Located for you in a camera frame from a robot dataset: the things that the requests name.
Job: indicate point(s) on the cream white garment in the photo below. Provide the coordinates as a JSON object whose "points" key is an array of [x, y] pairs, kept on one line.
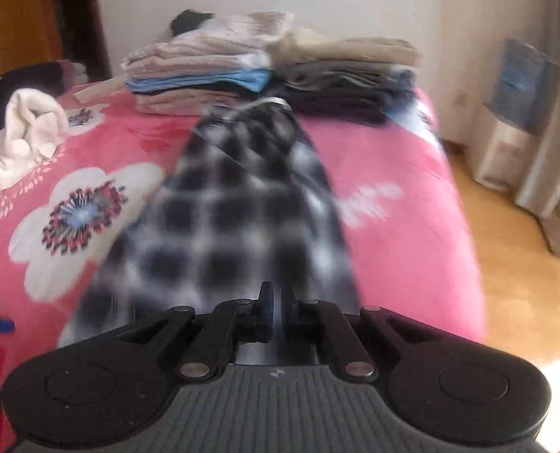
{"points": [[25, 137]]}

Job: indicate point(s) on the brown floor mat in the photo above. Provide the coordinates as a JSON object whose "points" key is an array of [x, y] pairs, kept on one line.
{"points": [[558, 236]]}

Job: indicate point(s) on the dark wooden door frame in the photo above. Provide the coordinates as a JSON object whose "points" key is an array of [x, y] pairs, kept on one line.
{"points": [[79, 19]]}

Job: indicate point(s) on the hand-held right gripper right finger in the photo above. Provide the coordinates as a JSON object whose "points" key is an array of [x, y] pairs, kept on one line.
{"points": [[289, 314]]}

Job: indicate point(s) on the pink floral blanket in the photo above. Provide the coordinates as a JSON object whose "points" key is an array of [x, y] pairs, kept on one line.
{"points": [[393, 226]]}

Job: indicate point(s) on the stack of light folded clothes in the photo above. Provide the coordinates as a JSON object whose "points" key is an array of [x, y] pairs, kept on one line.
{"points": [[200, 61]]}

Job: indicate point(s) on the black white plaid pants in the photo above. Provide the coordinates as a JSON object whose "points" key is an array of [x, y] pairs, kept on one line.
{"points": [[223, 207]]}

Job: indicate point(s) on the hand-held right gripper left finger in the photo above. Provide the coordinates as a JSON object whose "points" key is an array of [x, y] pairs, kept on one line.
{"points": [[269, 314]]}

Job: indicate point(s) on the stack of dark folded clothes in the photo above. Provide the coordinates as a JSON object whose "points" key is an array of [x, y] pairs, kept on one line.
{"points": [[350, 85]]}

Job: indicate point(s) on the grey curtain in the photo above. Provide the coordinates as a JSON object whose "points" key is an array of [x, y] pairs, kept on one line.
{"points": [[558, 127]]}

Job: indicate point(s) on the small black item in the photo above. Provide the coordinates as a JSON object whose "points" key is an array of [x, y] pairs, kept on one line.
{"points": [[190, 21]]}

